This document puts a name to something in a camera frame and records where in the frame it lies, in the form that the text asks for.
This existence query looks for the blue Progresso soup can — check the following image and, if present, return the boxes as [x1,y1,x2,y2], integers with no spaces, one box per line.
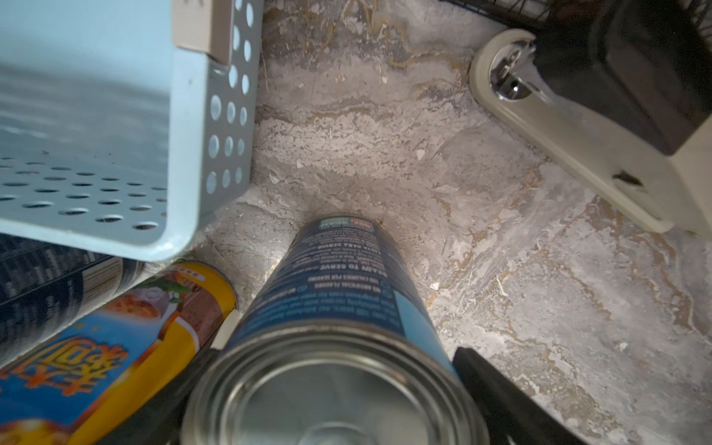
[0,233,146,368]

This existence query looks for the colourful can white lid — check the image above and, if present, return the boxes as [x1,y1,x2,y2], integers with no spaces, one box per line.
[1,261,237,444]

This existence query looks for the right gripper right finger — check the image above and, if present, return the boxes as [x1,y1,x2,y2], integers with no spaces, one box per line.
[452,347,586,445]

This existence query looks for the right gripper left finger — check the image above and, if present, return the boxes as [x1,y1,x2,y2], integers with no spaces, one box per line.
[98,348,221,445]

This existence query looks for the light blue plastic basket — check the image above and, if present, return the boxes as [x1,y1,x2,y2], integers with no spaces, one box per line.
[1,1,264,261]

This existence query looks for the black wire desk organizer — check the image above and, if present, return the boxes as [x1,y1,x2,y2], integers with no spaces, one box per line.
[450,0,711,38]

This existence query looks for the blue can silver top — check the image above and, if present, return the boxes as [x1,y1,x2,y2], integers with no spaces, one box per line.
[180,214,490,444]

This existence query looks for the white black stapler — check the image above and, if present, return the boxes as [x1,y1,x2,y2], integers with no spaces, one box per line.
[470,1,711,239]

